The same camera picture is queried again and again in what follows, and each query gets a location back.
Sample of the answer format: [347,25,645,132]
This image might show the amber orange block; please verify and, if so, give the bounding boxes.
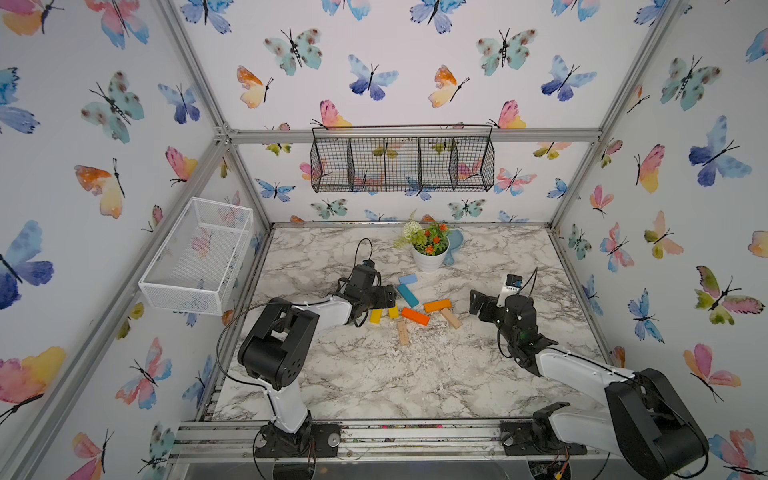
[423,299,452,314]

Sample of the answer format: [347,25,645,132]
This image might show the natural wood printed block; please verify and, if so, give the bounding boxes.
[397,319,410,346]

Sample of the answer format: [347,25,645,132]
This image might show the white mesh wall basket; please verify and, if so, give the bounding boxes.
[138,197,254,315]

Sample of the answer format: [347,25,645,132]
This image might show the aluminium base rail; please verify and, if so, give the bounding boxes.
[170,417,600,464]

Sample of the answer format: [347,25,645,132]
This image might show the light blue block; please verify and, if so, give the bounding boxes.
[399,274,418,285]

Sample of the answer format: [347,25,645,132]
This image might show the black wire wall basket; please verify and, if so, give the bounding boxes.
[310,124,495,193]

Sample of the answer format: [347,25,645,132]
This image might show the light blue dustpan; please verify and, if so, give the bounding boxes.
[443,229,464,266]

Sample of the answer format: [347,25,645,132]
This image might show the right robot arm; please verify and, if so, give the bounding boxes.
[469,290,709,479]

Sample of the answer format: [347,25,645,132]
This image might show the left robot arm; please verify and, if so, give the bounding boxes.
[237,259,396,439]

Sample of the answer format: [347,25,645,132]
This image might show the red orange block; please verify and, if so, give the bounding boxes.
[401,308,430,326]

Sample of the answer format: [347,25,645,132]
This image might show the teal block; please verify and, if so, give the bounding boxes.
[396,284,419,308]

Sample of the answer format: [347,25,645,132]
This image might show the white pot with flowers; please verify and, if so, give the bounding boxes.
[394,212,451,273]

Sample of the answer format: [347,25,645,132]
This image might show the natural wood block right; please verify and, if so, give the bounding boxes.
[440,308,462,329]

